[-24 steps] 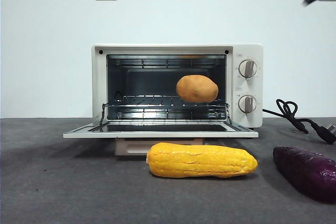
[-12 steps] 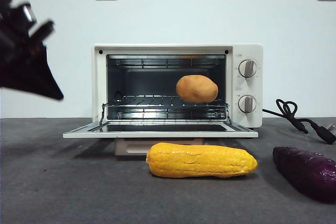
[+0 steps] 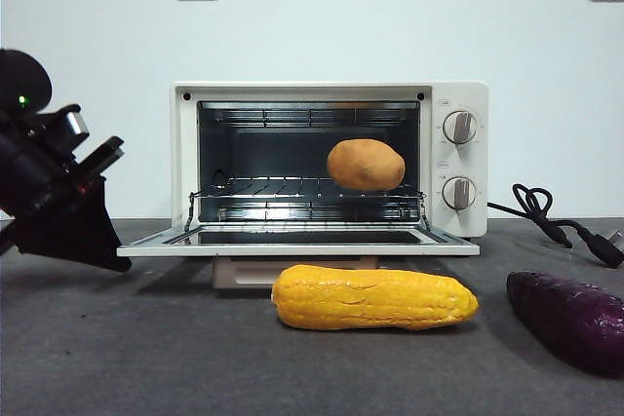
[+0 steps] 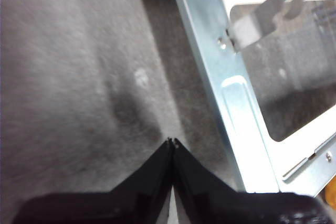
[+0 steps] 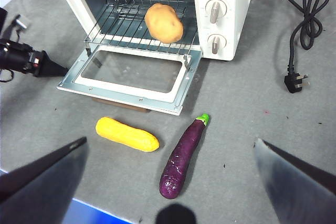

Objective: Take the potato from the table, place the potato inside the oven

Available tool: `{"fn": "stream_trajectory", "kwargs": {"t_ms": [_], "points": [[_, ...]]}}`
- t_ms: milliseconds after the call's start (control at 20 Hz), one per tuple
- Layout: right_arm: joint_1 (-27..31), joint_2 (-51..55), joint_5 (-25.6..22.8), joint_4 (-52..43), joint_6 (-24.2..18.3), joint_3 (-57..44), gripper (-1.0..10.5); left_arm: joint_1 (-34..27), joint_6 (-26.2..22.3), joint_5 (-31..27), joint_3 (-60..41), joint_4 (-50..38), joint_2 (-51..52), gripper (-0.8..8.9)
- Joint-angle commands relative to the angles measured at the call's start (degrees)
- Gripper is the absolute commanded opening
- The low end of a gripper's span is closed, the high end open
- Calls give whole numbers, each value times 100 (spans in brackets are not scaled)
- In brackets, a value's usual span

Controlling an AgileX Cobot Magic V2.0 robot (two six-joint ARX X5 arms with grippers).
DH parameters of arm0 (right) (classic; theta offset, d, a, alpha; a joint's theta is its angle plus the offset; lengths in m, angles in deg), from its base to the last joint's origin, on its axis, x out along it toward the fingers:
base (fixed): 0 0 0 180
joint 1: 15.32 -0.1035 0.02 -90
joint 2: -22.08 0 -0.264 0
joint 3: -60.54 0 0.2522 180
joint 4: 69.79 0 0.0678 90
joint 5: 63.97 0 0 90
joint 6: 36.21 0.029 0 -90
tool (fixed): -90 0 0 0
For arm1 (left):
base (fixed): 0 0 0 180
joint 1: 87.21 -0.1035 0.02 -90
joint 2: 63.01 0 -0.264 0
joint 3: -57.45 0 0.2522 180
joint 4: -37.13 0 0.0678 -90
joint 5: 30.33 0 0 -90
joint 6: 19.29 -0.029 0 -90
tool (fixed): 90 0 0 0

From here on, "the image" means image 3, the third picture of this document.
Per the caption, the glass oven door with handle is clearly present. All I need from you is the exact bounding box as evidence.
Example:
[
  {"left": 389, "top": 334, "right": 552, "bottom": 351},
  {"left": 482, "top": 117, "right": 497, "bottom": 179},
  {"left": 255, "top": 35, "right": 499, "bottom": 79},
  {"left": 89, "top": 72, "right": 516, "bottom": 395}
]
[{"left": 116, "top": 226, "right": 482, "bottom": 290}]

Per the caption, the brown potato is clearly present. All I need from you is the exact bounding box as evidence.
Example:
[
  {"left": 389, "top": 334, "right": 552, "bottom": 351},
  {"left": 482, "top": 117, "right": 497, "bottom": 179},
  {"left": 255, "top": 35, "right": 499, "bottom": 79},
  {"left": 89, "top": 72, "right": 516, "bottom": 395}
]
[{"left": 326, "top": 138, "right": 407, "bottom": 191}]

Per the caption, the smaller white oven knob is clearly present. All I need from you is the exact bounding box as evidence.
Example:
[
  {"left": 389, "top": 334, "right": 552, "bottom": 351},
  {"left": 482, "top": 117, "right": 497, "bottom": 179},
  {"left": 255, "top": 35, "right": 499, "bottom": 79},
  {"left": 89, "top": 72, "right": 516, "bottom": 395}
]
[{"left": 442, "top": 175, "right": 478, "bottom": 212}]

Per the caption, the larger white oven knob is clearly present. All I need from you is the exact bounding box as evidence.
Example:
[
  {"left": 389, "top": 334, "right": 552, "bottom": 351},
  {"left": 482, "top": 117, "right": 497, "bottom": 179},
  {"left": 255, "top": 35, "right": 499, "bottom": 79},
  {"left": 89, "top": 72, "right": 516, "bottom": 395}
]
[{"left": 442, "top": 110, "right": 479, "bottom": 146}]

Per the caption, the white Toshiba toaster oven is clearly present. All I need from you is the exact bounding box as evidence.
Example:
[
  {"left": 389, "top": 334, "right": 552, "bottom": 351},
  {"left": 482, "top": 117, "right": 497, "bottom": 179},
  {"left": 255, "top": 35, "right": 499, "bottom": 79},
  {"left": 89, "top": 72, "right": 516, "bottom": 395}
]
[{"left": 171, "top": 81, "right": 489, "bottom": 242}]

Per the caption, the yellow corn cob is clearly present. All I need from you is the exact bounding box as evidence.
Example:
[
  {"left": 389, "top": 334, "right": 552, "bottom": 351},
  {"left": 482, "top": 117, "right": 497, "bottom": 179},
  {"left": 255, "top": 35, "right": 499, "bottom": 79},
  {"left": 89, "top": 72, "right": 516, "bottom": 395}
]
[{"left": 271, "top": 263, "right": 480, "bottom": 332}]

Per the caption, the purple eggplant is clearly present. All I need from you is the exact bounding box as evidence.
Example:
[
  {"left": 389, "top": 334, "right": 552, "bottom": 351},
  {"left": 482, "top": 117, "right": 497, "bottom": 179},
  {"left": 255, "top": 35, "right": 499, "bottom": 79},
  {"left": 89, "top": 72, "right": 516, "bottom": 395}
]
[{"left": 505, "top": 270, "right": 624, "bottom": 379}]

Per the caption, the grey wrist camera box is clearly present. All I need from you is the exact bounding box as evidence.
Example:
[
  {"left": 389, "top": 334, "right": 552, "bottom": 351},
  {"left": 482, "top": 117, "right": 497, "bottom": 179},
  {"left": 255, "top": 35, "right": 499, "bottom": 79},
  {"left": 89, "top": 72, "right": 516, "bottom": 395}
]
[{"left": 46, "top": 103, "right": 92, "bottom": 149}]

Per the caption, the metal wire oven rack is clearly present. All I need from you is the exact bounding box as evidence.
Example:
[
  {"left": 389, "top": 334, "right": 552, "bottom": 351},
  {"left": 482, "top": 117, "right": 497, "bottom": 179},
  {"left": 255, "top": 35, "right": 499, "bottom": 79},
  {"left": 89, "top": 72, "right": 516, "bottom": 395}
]
[{"left": 187, "top": 175, "right": 428, "bottom": 233}]

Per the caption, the black power cable with plug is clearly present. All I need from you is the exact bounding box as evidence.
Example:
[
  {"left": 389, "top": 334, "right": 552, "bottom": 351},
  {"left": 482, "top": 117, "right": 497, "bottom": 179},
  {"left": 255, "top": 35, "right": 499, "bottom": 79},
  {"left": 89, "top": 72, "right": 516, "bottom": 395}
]
[{"left": 486, "top": 183, "right": 624, "bottom": 270}]

